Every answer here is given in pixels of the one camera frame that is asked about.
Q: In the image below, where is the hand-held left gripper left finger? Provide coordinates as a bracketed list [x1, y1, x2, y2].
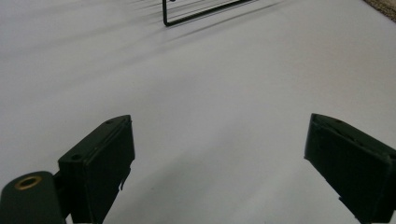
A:
[58, 114, 136, 224]

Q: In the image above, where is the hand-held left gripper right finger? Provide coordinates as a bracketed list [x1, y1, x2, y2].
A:
[304, 113, 396, 224]

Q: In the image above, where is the black wire rack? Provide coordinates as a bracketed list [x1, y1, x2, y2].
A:
[162, 0, 254, 28]

